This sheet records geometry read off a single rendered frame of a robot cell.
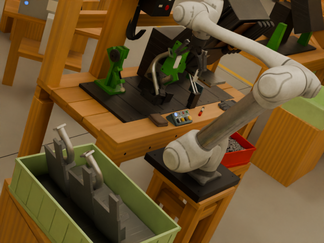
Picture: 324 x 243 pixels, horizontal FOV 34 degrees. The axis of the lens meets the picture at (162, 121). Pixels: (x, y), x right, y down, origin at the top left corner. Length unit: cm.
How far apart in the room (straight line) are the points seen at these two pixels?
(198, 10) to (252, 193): 249
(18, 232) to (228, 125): 100
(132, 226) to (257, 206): 229
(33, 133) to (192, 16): 131
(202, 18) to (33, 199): 105
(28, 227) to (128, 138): 77
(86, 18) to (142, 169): 156
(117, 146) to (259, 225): 185
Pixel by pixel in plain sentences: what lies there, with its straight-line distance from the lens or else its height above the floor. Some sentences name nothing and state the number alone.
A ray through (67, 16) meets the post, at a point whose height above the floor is 130.
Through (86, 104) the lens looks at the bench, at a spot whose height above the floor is 88.
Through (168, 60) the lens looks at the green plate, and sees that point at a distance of 321.
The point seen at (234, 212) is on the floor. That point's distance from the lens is 424.
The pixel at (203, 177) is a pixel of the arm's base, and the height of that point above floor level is 91.
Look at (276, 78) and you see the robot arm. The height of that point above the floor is 164.
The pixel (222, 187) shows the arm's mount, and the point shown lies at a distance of 273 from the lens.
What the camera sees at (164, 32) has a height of 124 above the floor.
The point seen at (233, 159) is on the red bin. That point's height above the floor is 86.
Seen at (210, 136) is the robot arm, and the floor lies 123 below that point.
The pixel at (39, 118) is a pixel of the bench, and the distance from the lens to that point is 316.
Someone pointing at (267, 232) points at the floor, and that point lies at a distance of 423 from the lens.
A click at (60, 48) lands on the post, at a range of 296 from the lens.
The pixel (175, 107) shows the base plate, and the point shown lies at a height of 90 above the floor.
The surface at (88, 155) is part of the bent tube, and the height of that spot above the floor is 117.
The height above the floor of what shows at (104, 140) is 86.
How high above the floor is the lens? 227
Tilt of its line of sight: 27 degrees down
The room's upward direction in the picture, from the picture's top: 22 degrees clockwise
